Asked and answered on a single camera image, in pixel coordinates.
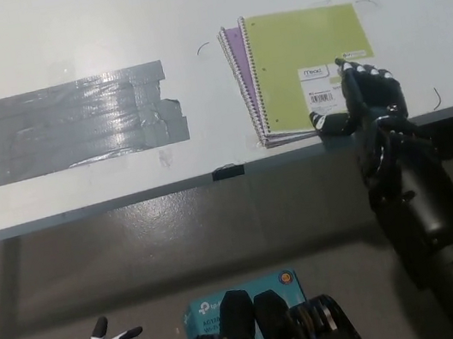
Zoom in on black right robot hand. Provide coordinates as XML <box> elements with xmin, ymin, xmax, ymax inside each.
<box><xmin>299</xmin><ymin>46</ymin><xmax>413</xmax><ymax>143</ymax></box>

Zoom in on green spiral notebook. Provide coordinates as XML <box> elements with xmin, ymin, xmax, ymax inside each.
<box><xmin>236</xmin><ymin>0</ymin><xmax>388</xmax><ymax>144</ymax></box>

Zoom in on purple spiral notebook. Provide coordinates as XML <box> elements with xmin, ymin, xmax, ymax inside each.
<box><xmin>215</xmin><ymin>14</ymin><xmax>323</xmax><ymax>154</ymax></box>

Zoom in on black robot body blocks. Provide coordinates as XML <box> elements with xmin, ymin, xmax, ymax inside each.
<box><xmin>172</xmin><ymin>269</ymin><xmax>367</xmax><ymax>339</ymax></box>

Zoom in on teal tp-link router box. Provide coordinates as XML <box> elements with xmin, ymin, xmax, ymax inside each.
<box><xmin>178</xmin><ymin>267</ymin><xmax>314</xmax><ymax>339</ymax></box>

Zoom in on small black table clip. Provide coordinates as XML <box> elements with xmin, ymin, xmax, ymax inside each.
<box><xmin>210</xmin><ymin>160</ymin><xmax>246</xmax><ymax>182</ymax></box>

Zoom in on grey duct tape patch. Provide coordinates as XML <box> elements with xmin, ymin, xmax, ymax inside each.
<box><xmin>0</xmin><ymin>57</ymin><xmax>195</xmax><ymax>190</ymax></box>

